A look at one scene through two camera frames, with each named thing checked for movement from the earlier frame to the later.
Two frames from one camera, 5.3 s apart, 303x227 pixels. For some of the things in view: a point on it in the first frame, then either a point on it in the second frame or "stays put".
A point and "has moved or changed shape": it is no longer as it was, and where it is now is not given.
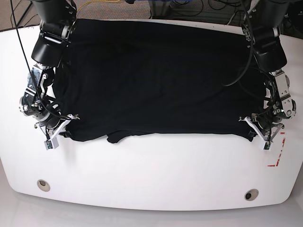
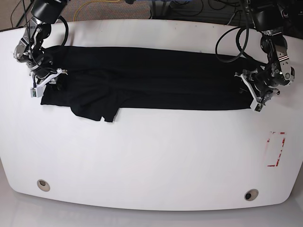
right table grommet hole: [251, 194] stays put
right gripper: [266, 120] to [262, 80]
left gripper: [54, 121] to [45, 69]
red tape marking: [280, 155] stays put
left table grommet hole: [43, 185] stays put
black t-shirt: [126, 77] has moved or changed shape
